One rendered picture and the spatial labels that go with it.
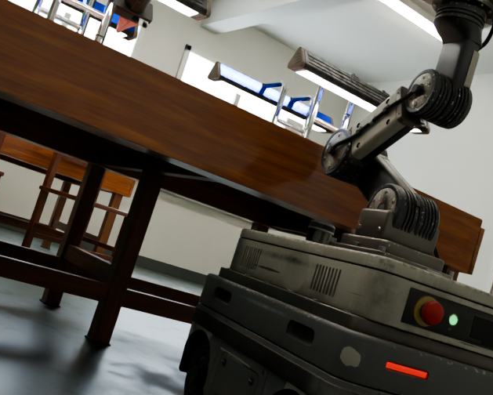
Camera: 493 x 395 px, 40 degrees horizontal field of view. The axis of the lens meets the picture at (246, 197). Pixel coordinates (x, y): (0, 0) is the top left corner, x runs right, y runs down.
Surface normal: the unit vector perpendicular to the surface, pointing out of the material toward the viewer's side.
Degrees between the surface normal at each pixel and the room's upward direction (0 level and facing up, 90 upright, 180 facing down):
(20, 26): 90
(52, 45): 90
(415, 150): 90
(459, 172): 90
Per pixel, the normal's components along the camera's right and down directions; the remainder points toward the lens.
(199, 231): 0.53, 0.09
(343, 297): -0.87, -0.32
